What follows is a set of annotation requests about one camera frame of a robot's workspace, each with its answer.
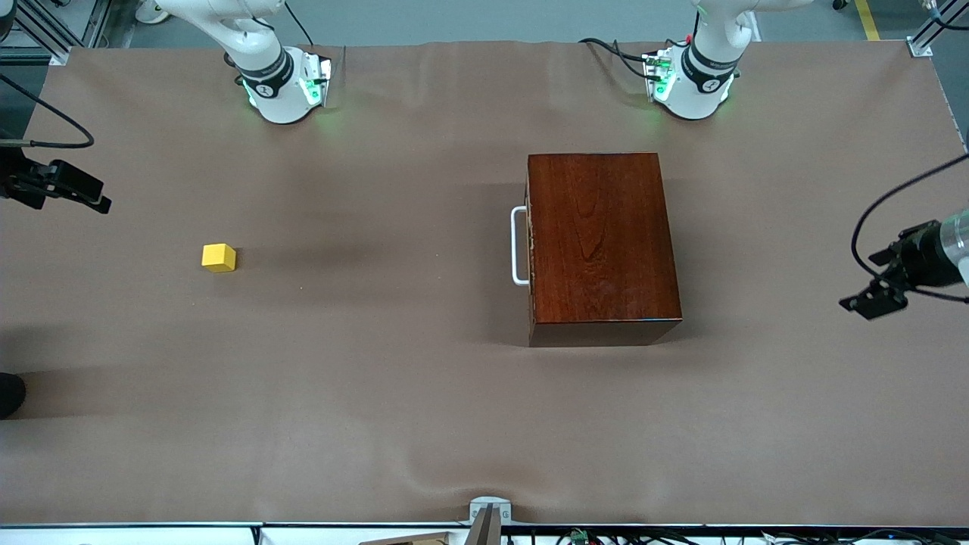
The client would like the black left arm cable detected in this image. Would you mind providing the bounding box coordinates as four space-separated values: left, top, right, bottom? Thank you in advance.
851 154 969 305

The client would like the black base cable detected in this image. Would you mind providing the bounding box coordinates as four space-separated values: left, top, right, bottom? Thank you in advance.
579 36 671 80

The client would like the white metal drawer handle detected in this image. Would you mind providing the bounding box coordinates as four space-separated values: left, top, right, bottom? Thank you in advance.
511 206 531 287

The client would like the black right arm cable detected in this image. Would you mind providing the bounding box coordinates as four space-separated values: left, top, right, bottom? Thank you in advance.
0 72 95 150

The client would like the brown table cover sheet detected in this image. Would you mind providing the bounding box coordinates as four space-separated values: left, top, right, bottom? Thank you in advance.
0 39 969 527

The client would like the brown flat board piece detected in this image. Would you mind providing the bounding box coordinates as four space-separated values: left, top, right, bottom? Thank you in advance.
356 531 455 545

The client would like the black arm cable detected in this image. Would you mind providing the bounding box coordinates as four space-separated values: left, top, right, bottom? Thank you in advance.
0 72 95 150
851 154 969 305

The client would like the dark brown wooden cabinet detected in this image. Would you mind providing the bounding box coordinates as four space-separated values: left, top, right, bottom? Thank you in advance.
528 151 684 349

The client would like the black rounded object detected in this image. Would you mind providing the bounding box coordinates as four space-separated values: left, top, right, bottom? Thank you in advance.
0 372 27 419

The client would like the grey metal bracket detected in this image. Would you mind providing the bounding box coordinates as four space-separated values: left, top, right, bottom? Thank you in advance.
463 496 513 545

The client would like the aluminium frame profile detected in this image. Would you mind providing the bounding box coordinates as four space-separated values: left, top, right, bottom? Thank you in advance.
908 0 969 58
0 0 114 65

